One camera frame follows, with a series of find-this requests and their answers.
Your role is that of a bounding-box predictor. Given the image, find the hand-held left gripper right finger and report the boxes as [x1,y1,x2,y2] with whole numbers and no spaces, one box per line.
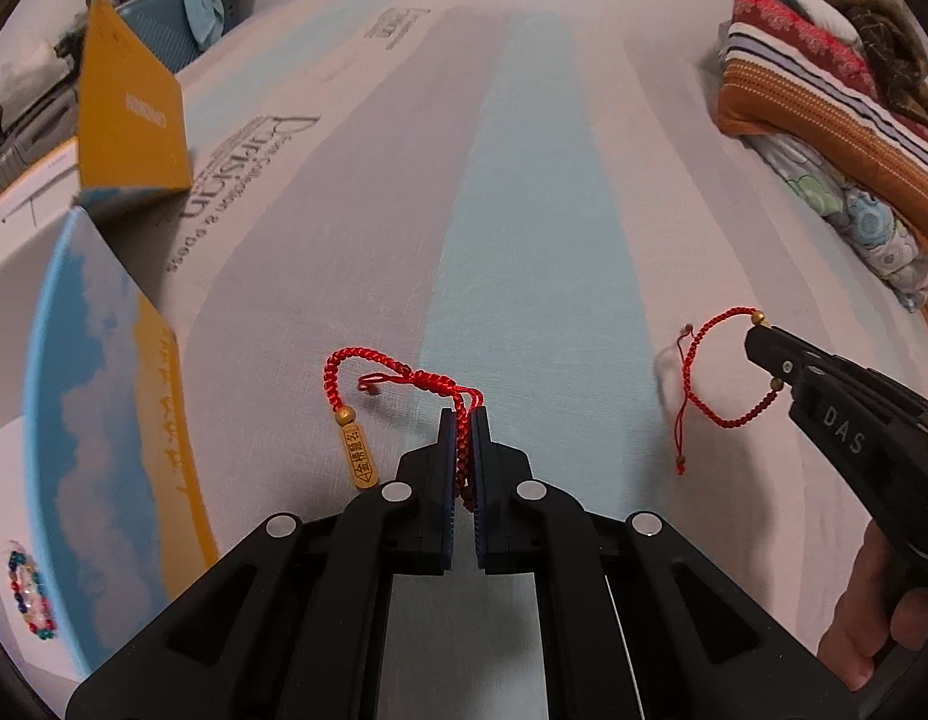
[470,405,859,720]

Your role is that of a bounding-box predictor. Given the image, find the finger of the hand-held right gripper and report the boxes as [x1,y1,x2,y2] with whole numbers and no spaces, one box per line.
[745,326,833,398]

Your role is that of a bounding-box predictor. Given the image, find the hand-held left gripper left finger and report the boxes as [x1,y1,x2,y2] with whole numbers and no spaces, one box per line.
[65,406,459,720]

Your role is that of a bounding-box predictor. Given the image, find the red string bracelet gold tube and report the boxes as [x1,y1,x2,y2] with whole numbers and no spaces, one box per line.
[672,306,784,475]

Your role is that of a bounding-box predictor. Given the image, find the red bracelet with gold tag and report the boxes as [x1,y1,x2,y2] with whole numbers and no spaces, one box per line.
[325,346,486,517]

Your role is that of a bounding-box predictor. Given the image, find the printed cardboard box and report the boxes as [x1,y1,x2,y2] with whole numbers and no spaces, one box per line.
[0,0,223,683]

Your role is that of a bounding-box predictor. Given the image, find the multicolour bead bracelet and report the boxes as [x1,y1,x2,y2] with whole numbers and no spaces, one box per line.
[5,538,61,644]

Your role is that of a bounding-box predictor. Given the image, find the person's right hand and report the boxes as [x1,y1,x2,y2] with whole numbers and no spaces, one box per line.
[816,519,899,691]

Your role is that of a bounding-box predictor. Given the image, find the floral quilt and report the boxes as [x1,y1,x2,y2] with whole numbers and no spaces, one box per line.
[756,135,928,312]

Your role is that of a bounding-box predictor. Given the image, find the striped orange pillow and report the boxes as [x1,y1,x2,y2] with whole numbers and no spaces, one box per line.
[717,19,928,241]

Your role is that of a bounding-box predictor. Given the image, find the striped printed bed sheet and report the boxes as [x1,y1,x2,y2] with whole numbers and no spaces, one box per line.
[0,0,928,720]

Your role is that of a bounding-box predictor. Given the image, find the red patterned pillow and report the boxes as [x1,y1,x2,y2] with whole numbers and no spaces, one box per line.
[732,0,870,80]

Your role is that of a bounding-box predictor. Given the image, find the dark brown cloth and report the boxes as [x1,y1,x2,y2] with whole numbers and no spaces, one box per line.
[839,0,928,136]

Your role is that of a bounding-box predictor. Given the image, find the light blue cloth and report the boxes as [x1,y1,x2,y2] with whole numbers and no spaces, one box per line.
[171,0,225,46]

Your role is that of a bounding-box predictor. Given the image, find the grey suitcase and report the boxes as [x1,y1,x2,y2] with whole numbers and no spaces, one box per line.
[0,67,82,192]

